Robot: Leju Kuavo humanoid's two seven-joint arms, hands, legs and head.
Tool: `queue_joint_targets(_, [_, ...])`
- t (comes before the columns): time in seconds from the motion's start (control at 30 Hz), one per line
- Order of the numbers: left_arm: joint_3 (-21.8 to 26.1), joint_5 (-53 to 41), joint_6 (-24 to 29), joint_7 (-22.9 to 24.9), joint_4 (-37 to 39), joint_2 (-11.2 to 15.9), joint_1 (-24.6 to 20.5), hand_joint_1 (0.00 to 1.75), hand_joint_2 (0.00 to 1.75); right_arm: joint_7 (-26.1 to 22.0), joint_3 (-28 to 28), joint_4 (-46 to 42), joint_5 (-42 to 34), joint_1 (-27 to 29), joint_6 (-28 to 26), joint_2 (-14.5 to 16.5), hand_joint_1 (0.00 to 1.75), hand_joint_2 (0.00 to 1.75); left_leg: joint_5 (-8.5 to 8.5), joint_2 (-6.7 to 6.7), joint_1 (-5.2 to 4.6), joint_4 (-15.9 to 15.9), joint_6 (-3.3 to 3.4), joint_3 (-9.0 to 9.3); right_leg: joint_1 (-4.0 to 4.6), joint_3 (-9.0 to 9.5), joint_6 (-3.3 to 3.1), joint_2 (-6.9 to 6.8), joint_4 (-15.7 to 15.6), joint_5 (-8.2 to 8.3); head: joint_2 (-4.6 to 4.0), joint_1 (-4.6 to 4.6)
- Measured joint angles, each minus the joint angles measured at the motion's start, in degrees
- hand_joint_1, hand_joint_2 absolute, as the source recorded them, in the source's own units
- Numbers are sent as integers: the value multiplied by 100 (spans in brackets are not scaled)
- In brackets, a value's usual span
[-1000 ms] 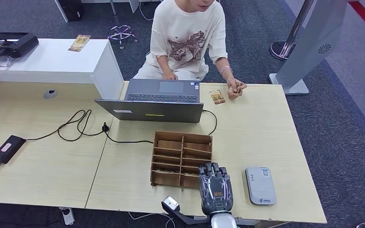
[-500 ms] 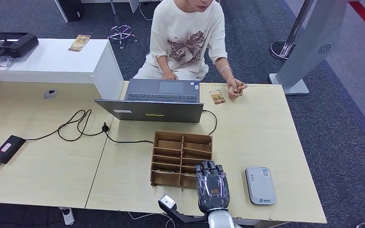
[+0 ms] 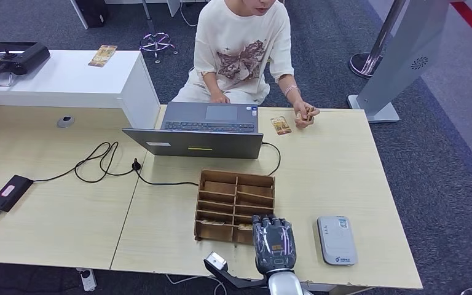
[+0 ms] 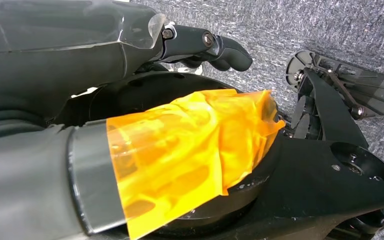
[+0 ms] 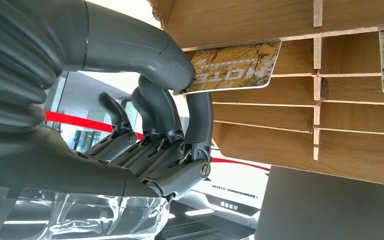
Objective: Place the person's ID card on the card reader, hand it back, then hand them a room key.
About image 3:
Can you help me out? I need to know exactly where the white grey card reader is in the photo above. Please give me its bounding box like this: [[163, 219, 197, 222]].
[[317, 216, 358, 267]]

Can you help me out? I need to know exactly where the chrome stanchion post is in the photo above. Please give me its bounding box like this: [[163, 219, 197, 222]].
[[348, 0, 407, 81]]

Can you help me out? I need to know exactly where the person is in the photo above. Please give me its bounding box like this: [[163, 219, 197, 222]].
[[171, 0, 321, 130]]

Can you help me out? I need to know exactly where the grey laptop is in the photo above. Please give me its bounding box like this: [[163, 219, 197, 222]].
[[122, 101, 264, 160]]

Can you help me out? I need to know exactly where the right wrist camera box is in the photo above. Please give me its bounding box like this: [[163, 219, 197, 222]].
[[203, 251, 270, 291]]

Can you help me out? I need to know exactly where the black computer tower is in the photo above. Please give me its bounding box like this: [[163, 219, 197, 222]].
[[75, 0, 109, 30]]

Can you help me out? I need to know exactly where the black laptop charging cable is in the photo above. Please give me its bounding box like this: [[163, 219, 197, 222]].
[[31, 141, 282, 187]]

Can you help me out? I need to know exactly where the white counter cabinet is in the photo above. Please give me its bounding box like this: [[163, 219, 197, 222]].
[[0, 49, 162, 130]]

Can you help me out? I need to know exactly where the white desk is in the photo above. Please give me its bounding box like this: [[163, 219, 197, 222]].
[[69, 0, 204, 31]]

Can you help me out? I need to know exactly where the person's ID card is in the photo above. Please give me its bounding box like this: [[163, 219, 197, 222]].
[[297, 107, 317, 124]]

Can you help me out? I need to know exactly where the black power adapter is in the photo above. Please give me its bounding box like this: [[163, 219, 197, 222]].
[[0, 175, 34, 213]]

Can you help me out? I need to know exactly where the chrome chair base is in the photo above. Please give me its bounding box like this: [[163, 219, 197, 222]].
[[139, 0, 179, 65]]

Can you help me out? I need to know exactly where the patterned long brown card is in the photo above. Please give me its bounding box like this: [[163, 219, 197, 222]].
[[88, 44, 118, 68]]

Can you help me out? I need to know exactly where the silver kiosk stand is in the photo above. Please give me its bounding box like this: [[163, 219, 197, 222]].
[[347, 0, 452, 125]]

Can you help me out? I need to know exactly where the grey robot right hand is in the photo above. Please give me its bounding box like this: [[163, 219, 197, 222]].
[[251, 214, 297, 275]]

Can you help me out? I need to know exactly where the black desktop device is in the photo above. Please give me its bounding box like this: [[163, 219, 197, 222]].
[[0, 41, 52, 77]]

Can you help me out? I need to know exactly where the white power strip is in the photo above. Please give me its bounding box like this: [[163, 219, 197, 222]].
[[76, 267, 98, 293]]

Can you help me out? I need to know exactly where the person's left hand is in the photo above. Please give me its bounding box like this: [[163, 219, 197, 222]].
[[293, 100, 321, 130]]

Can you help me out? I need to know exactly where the white floor cable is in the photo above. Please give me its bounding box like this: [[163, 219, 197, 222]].
[[179, 3, 198, 28]]

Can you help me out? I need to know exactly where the wooden card organizer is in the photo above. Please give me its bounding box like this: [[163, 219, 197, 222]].
[[194, 169, 275, 248]]

